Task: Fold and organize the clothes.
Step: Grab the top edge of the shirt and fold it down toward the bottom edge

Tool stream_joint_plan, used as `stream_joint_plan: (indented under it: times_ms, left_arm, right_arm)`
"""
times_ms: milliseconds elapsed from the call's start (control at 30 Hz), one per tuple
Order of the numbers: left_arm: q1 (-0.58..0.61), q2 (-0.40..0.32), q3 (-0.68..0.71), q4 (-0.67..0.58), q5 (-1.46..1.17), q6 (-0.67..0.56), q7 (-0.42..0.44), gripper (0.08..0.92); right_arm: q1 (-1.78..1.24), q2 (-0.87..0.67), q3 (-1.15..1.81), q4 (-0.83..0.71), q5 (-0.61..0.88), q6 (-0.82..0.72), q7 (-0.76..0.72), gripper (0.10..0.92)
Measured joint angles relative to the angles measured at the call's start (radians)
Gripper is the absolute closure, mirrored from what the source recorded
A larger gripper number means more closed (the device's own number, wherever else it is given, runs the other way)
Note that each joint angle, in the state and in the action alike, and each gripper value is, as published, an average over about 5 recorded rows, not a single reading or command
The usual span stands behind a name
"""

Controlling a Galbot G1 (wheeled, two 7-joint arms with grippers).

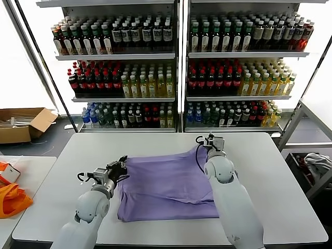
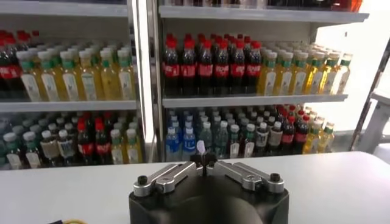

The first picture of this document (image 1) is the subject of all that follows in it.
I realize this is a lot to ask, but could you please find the black-white label dark bottle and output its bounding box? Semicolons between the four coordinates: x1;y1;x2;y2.
293;22;306;51
112;23;123;54
121;23;132;54
273;21;285;51
283;21;296;51
131;22;142;54
142;22;153;54
153;22;163;54
163;22;174;54

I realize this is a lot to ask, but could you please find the open cardboard box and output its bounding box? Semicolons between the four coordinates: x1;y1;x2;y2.
0;107;59;144

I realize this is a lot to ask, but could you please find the red tea bottle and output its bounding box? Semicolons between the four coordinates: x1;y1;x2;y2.
53;26;65;56
300;22;315;52

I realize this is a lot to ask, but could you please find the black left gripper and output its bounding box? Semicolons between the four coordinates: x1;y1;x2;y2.
107;155;129;182

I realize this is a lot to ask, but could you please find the bundle of white strips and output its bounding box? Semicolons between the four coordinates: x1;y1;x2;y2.
0;115;36;128

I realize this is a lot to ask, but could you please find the black storage bin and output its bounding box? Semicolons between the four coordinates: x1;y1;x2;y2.
286;152;316;193

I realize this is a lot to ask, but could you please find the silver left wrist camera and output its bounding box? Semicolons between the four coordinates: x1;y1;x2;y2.
93;168;107;182

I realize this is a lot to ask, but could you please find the green label tea bottle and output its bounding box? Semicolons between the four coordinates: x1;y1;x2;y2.
201;22;211;52
71;25;84;56
102;24;113;55
62;25;74;56
242;21;254;52
81;25;93;56
222;22;232;52
232;21;243;52
92;24;103;55
211;22;222;52
190;22;201;52

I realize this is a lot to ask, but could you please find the grey window frame pillar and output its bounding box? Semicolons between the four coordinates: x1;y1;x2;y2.
4;0;61;115

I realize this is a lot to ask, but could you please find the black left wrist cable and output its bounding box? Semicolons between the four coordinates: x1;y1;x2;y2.
76;172;95;185

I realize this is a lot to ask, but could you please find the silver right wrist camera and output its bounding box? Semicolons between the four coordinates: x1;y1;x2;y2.
212;136;226;151

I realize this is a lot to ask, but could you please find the beige label dark bottle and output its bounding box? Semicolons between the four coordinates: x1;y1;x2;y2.
263;21;275;51
253;21;265;51

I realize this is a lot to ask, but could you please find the small red cap cola bottle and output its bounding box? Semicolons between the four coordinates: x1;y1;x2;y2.
151;107;160;129
249;106;259;127
144;107;153;129
257;106;267;127

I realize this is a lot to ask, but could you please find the grey crumpled cloth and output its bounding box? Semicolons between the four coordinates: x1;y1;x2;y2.
303;153;332;182

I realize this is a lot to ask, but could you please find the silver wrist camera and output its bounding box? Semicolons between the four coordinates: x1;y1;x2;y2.
93;168;107;182
212;136;226;151

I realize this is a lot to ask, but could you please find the white side table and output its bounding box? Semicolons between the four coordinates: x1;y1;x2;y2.
0;155;58;249

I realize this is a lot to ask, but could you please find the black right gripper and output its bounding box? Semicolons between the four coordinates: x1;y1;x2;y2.
204;132;214;150

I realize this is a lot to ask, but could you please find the red item in bin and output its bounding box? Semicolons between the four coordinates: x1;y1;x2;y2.
297;155;309;177

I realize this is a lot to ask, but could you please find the black window frame pole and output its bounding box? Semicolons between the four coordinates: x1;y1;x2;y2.
281;35;332;138
15;0;80;133

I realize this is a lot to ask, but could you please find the white and orange box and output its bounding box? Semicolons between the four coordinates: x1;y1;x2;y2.
0;160;22;185

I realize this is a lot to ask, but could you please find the grey metal shelving unit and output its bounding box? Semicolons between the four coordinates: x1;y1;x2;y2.
181;0;331;138
35;0;183;133

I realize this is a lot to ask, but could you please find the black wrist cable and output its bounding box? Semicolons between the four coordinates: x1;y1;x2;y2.
76;172;95;185
195;135;207;172

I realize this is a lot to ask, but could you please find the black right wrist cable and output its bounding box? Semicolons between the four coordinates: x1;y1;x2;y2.
195;135;207;172

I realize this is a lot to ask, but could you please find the purple printed T-shirt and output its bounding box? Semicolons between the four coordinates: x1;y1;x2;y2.
116;145;221;223

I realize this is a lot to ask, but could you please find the orange fabric bag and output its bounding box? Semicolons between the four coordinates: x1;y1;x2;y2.
0;183;34;219

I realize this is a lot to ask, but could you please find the grey metal cart frame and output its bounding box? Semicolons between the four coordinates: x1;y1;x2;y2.
279;98;332;201

